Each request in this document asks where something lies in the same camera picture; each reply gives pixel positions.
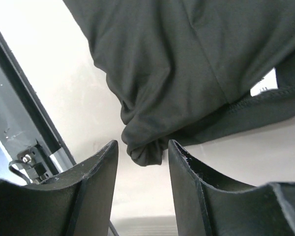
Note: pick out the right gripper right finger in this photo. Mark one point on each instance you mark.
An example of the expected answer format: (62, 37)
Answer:
(209, 203)

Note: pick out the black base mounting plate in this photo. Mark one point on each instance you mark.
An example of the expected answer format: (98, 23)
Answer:
(31, 148)

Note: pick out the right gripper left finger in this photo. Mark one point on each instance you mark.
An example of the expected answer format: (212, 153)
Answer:
(76, 202)

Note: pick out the black graphic t-shirt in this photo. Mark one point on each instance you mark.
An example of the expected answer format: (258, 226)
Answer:
(192, 70)

